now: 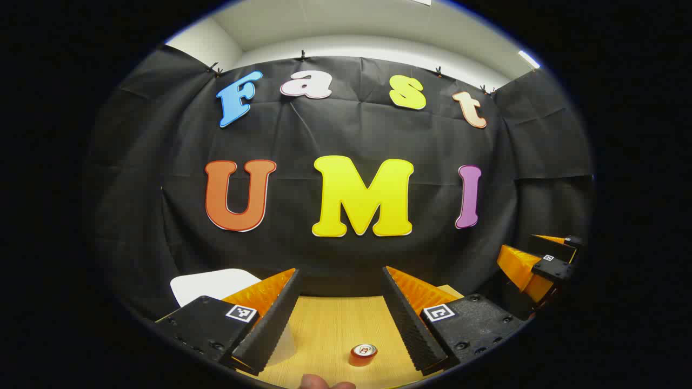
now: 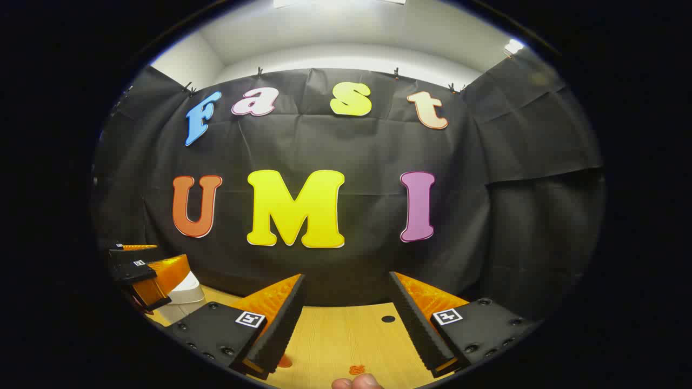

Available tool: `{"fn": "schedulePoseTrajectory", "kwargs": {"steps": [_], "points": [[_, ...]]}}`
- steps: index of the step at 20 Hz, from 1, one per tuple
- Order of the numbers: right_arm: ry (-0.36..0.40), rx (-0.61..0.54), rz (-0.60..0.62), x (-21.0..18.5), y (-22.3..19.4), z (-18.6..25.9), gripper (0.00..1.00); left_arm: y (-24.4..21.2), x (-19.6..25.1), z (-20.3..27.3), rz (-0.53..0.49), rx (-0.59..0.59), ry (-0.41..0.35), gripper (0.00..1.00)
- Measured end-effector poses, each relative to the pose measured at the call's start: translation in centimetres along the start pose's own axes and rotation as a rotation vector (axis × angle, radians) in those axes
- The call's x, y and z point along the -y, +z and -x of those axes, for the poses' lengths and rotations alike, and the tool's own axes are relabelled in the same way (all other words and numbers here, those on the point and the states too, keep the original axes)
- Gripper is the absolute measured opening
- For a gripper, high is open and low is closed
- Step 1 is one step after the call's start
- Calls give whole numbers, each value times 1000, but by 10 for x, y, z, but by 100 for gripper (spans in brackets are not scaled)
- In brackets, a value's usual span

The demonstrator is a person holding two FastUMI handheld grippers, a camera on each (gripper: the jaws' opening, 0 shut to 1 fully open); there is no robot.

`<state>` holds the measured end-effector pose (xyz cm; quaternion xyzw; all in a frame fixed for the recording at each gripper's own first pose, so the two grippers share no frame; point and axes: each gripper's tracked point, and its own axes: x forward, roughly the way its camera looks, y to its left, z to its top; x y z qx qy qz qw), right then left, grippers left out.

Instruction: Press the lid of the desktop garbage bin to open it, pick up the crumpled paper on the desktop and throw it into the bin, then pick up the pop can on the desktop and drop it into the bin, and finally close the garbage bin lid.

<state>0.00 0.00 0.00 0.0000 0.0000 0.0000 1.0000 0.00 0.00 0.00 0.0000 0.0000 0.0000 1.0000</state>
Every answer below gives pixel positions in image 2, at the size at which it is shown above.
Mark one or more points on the wooden desktop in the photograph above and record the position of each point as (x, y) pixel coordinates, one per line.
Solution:
(346, 335)

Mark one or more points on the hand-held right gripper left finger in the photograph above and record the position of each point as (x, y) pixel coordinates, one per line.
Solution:
(284, 324)

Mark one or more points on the white desktop garbage bin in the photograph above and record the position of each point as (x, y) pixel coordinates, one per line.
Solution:
(186, 294)

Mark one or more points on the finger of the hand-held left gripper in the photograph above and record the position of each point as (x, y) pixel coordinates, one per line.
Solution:
(130, 255)
(135, 273)

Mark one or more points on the ceiling light panel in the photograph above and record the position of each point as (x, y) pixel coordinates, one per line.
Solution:
(513, 46)

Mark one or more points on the orange paper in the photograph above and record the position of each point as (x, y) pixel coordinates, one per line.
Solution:
(357, 370)

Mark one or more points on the black backdrop cloth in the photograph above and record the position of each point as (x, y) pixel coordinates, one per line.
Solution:
(367, 146)

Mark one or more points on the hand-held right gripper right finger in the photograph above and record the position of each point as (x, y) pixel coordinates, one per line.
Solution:
(419, 329)

